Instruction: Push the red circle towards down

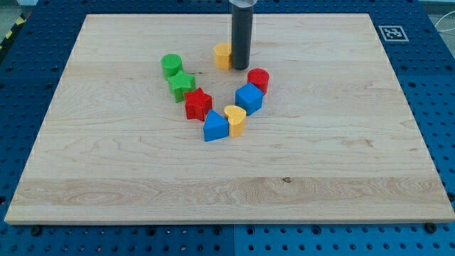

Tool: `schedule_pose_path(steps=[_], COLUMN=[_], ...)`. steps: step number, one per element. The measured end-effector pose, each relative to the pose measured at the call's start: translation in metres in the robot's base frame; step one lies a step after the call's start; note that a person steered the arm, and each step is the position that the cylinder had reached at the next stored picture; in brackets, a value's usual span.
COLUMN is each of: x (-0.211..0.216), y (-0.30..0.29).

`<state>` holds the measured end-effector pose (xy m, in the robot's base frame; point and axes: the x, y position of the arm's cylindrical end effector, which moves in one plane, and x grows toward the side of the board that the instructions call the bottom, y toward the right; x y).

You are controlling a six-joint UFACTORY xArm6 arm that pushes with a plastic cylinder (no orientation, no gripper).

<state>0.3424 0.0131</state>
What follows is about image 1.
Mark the blue triangle block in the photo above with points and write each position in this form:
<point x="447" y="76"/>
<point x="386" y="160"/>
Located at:
<point x="215" y="127"/>

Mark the yellow heart block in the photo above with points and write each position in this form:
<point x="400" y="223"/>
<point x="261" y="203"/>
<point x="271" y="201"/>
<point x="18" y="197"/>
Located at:
<point x="236" y="117"/>

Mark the blue cube block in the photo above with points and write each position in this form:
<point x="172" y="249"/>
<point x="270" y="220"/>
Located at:
<point x="249" y="97"/>

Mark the red star block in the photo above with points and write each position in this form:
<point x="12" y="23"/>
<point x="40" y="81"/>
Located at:
<point x="198" y="104"/>

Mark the red cylinder block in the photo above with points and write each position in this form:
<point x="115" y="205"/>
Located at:
<point x="260" y="78"/>

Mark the green star block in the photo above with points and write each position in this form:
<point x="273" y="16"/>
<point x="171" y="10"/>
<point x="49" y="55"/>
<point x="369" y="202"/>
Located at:
<point x="180" y="83"/>

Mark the yellow hexagon block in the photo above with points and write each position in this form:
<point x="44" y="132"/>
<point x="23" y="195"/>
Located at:
<point x="223" y="56"/>

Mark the green cylinder block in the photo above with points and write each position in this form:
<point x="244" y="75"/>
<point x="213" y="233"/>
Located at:
<point x="171" y="64"/>

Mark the light wooden board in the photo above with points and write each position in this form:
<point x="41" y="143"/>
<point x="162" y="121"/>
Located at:
<point x="335" y="140"/>

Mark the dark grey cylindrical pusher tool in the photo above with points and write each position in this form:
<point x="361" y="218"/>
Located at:
<point x="242" y="12"/>

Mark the white fiducial marker tag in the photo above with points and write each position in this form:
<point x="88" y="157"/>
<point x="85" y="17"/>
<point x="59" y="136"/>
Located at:
<point x="392" y="33"/>

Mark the yellow black hazard tape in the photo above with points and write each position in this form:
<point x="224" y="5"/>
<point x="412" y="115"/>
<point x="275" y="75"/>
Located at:
<point x="13" y="32"/>

